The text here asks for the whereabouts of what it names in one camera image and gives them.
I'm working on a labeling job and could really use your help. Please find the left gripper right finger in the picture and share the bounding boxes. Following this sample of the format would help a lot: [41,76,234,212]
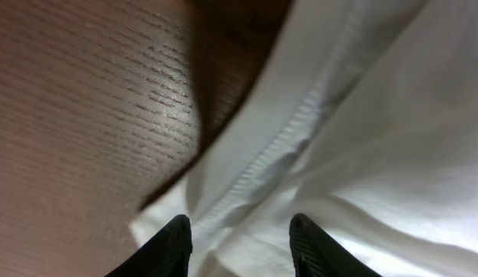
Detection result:
[289,213,380,277]

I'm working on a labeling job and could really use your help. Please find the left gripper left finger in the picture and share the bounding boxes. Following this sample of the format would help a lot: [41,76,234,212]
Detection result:
[105,215,192,277]

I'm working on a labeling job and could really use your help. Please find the white t-shirt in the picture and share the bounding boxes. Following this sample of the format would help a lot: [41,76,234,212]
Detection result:
[130,0,478,276]

